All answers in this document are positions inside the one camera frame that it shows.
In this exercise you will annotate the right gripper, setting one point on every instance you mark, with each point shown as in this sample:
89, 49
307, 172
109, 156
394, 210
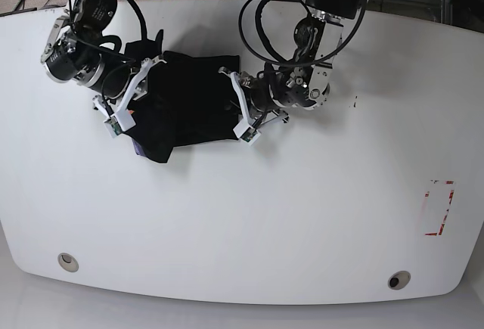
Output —
128, 87

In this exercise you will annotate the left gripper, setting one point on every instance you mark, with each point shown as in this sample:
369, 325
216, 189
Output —
257, 108

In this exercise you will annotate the black t-shirt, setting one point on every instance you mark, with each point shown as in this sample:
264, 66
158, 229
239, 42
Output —
188, 101

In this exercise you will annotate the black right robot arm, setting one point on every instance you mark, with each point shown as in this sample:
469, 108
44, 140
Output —
77, 49

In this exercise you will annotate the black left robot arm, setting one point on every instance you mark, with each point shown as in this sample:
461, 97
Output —
302, 80

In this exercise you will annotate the red tape rectangle marking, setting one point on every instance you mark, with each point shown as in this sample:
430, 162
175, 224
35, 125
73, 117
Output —
437, 204

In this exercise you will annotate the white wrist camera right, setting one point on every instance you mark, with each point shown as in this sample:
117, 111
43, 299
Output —
119, 123

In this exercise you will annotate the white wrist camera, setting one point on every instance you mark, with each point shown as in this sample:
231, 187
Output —
119, 123
245, 132

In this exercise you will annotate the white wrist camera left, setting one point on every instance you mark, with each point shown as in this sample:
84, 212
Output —
245, 132

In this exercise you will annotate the left table cable grommet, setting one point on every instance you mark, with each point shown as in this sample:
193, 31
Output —
68, 262

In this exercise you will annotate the table cable grommet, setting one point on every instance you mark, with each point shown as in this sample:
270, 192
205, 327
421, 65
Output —
399, 280
68, 262

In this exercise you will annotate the right table cable grommet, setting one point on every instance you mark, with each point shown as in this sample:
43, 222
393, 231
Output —
399, 280

